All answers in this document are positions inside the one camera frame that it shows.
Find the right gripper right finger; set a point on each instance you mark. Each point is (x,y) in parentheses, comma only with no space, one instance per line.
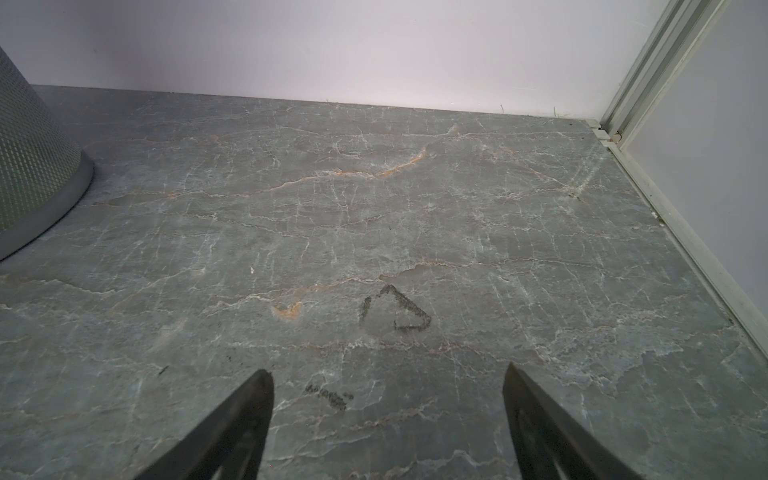
(548,442)

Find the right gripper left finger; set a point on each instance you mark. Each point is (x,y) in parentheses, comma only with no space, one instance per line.
(227,444)

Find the green mesh trash bin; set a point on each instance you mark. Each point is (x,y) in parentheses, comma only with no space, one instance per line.
(44,171)

